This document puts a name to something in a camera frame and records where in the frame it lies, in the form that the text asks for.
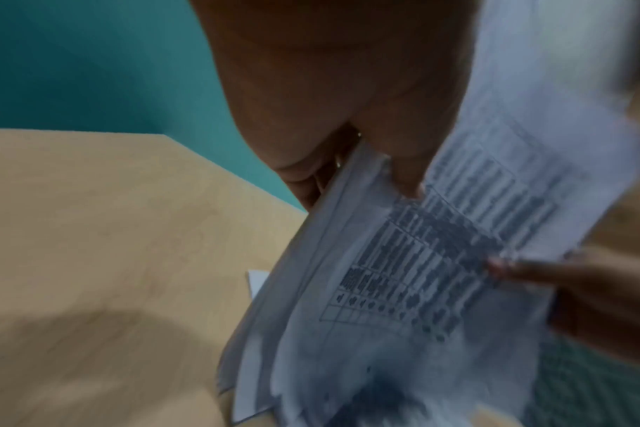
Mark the person's right hand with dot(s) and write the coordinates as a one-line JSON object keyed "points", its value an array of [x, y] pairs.
{"points": [[610, 292]]}

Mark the small white paper slip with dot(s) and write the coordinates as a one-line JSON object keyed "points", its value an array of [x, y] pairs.
{"points": [[258, 282]]}

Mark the green patterned garment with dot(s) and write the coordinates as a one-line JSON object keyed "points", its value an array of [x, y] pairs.
{"points": [[599, 383]]}

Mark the stack of printed paper sheets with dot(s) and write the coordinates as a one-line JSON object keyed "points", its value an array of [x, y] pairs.
{"points": [[404, 300]]}

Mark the person's left hand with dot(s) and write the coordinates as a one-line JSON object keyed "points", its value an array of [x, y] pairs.
{"points": [[320, 75]]}

